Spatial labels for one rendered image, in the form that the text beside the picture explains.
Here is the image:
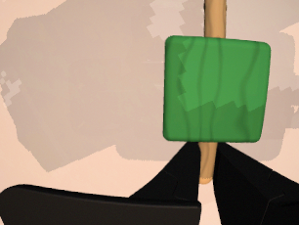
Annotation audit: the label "green wooden block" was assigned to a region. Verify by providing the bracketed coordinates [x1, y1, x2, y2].
[162, 36, 272, 144]

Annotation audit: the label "purple string with wooden stick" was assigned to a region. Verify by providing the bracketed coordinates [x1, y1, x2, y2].
[197, 0, 228, 184]

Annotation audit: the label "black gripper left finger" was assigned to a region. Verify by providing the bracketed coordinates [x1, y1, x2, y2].
[0, 143, 203, 225]

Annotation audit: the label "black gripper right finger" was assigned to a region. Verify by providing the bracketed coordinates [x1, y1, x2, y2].
[212, 143, 299, 225]

